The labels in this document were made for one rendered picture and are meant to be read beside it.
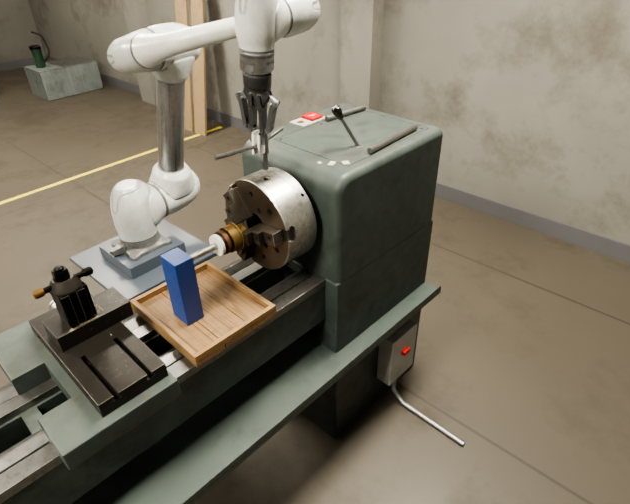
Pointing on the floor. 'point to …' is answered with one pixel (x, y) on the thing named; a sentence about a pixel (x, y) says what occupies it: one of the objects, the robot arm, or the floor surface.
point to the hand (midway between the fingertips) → (258, 142)
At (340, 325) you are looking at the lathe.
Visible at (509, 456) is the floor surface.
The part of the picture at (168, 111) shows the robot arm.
